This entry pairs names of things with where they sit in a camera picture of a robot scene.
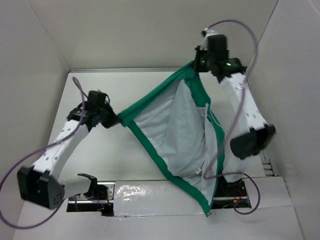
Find purple cable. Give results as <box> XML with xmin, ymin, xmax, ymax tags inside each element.
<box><xmin>0</xmin><ymin>76</ymin><xmax>88</xmax><ymax>230</ymax></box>
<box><xmin>203</xmin><ymin>19</ymin><xmax>261</xmax><ymax>216</ymax></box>

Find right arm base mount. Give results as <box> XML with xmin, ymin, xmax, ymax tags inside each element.
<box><xmin>211</xmin><ymin>177</ymin><xmax>251</xmax><ymax>210</ymax></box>

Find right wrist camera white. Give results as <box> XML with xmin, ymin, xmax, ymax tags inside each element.
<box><xmin>200</xmin><ymin>27</ymin><xmax>218</xmax><ymax>50</ymax></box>

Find aluminium rail right side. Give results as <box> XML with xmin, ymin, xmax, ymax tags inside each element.
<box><xmin>260</xmin><ymin>149</ymin><xmax>280</xmax><ymax>177</ymax></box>

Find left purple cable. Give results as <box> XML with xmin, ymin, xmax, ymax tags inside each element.
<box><xmin>0</xmin><ymin>76</ymin><xmax>88</xmax><ymax>230</ymax></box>

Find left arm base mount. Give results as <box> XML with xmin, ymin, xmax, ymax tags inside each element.
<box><xmin>66</xmin><ymin>181</ymin><xmax>116</xmax><ymax>217</ymax></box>

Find green jacket white lining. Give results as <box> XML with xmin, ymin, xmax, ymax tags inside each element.
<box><xmin>119</xmin><ymin>63</ymin><xmax>225</xmax><ymax>215</ymax></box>

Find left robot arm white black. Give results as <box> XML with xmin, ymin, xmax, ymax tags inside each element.
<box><xmin>17</xmin><ymin>90</ymin><xmax>121</xmax><ymax>210</ymax></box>

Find white taped cover panel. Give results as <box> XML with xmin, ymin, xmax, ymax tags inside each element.
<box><xmin>113</xmin><ymin>180</ymin><xmax>204</xmax><ymax>217</ymax></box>

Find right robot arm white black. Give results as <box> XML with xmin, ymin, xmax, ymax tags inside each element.
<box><xmin>193</xmin><ymin>30</ymin><xmax>276</xmax><ymax>196</ymax></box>

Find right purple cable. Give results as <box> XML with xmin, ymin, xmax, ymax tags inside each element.
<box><xmin>203</xmin><ymin>19</ymin><xmax>261</xmax><ymax>216</ymax></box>

